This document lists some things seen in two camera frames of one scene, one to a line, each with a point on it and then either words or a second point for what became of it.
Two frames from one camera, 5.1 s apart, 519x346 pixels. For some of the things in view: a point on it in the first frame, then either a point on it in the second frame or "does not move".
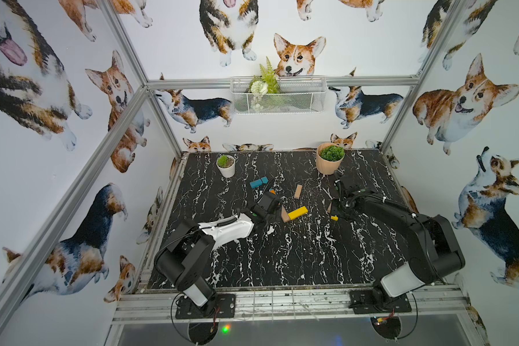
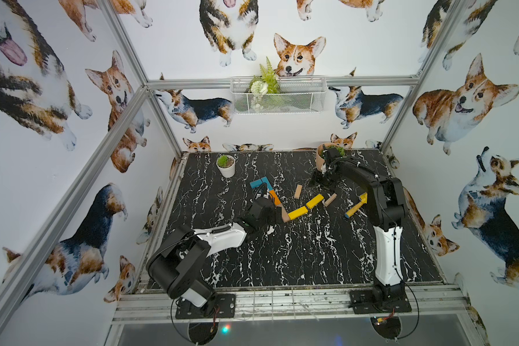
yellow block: (298, 213) does not move
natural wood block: (298, 192) does not move
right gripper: (334, 210) to (316, 178)
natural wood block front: (285, 215) does not move
